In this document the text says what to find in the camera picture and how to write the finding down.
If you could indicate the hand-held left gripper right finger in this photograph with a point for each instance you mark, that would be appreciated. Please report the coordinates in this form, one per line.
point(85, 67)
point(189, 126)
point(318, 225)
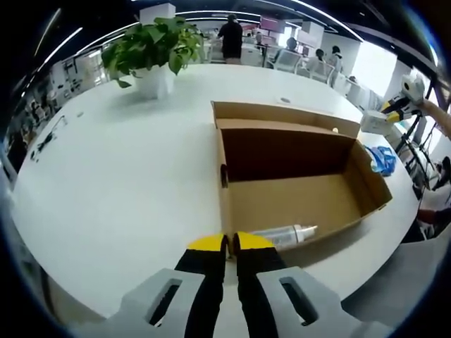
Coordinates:
point(257, 281)

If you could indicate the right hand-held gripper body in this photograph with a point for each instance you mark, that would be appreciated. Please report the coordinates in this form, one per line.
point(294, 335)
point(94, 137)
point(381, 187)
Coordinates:
point(415, 88)

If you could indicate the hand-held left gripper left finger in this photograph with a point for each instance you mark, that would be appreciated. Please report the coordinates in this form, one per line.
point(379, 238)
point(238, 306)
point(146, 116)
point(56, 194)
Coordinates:
point(204, 281)

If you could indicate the small white carton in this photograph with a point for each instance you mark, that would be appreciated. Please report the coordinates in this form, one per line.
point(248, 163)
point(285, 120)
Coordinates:
point(373, 123)

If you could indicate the blue soft wet wipes packet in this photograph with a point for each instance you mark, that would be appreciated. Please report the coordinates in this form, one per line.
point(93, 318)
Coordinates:
point(382, 160)

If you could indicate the brown cardboard shoe box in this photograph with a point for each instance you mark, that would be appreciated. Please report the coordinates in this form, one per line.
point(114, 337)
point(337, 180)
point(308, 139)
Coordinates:
point(299, 197)

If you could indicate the black tripod stand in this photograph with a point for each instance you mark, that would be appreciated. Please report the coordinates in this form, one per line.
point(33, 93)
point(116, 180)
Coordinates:
point(403, 144)

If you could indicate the clear spray bottle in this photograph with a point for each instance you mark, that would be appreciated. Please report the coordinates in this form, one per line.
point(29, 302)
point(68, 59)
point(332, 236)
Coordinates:
point(282, 235)

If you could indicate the group of white office chairs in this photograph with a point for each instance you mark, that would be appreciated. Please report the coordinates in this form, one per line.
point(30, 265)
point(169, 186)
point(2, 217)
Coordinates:
point(287, 60)

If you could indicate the pink display screen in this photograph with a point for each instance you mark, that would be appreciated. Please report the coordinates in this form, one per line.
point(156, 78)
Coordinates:
point(271, 23)

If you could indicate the green potted plant white pot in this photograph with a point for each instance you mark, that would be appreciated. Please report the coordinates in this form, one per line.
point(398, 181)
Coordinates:
point(151, 42)

